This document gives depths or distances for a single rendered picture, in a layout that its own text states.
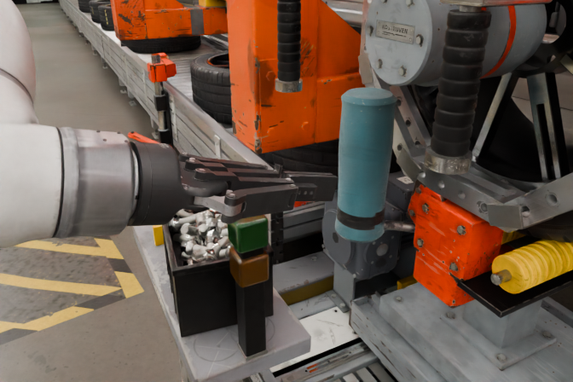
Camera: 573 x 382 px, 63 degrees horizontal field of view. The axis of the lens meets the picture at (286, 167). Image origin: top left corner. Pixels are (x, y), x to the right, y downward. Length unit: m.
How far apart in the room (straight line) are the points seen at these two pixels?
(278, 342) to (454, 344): 0.47
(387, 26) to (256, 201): 0.31
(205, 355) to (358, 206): 0.34
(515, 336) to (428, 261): 0.29
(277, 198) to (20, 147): 0.22
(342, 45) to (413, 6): 0.58
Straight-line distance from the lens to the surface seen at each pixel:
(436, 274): 0.86
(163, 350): 1.35
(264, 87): 1.05
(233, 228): 0.55
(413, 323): 1.09
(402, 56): 0.61
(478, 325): 1.08
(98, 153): 0.39
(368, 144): 0.75
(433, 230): 0.83
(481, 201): 0.76
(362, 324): 1.19
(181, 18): 2.98
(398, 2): 0.62
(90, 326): 1.48
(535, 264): 0.78
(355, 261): 1.13
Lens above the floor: 0.93
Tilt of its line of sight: 24 degrees down
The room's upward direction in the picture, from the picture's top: straight up
